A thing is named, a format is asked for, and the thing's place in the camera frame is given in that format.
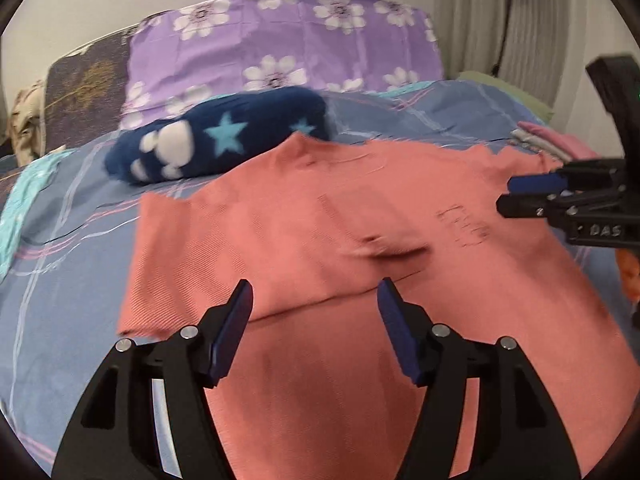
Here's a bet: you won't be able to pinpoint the stack of folded clothes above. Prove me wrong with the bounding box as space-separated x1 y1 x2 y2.
511 122 599 162

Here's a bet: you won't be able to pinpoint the dark gold-tree pillow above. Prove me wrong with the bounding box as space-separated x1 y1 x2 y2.
41 28 131 152

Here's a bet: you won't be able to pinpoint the beige crumpled clothes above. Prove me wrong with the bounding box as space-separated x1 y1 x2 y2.
6 79 44 167

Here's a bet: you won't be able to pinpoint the green pillow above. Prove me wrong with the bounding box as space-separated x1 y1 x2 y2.
456 70 556 123

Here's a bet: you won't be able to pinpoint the salmon pink knit garment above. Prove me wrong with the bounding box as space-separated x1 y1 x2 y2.
118 134 639 479

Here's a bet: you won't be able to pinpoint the navy star fleece blanket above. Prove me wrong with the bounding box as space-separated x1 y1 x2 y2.
104 87 330 185

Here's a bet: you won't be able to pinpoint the blue plaid bed sheet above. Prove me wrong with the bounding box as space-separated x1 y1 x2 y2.
1 81 639 467

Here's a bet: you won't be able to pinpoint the white curtain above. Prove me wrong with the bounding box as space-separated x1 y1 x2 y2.
439 0 626 111

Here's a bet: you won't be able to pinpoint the purple floral pillow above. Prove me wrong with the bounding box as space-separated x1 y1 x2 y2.
120 0 444 129

